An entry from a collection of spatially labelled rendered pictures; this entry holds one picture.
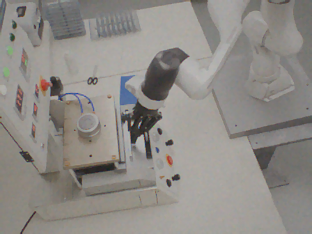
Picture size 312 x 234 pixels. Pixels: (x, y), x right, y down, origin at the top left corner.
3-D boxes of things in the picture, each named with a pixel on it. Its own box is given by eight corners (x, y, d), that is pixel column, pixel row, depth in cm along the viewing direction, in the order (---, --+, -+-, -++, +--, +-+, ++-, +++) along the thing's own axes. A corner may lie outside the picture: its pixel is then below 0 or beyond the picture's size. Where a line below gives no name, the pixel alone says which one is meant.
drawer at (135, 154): (74, 183, 123) (68, 174, 117) (74, 133, 136) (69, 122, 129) (154, 171, 124) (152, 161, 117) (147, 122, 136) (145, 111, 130)
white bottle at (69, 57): (79, 73, 179) (72, 53, 168) (69, 75, 179) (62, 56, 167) (79, 67, 182) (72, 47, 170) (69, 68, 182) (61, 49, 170)
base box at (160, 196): (46, 222, 134) (30, 207, 120) (50, 142, 156) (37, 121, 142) (179, 202, 135) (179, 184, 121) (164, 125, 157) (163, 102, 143)
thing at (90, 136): (51, 182, 114) (38, 164, 104) (55, 109, 132) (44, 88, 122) (122, 171, 115) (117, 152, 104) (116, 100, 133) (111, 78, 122)
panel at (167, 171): (178, 196, 136) (156, 182, 122) (166, 134, 153) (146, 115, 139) (182, 195, 135) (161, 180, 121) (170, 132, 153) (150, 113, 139)
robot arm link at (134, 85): (170, 101, 101) (165, 112, 105) (164, 71, 108) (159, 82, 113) (129, 98, 98) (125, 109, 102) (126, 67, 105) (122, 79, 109)
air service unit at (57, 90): (58, 121, 134) (46, 98, 122) (58, 93, 143) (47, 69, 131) (70, 119, 135) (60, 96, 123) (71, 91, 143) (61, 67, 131)
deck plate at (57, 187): (29, 207, 120) (28, 207, 119) (35, 127, 140) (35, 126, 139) (157, 189, 121) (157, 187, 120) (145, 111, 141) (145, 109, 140)
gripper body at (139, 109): (138, 108, 103) (131, 126, 110) (164, 110, 106) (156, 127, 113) (135, 90, 108) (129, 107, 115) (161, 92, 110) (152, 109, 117)
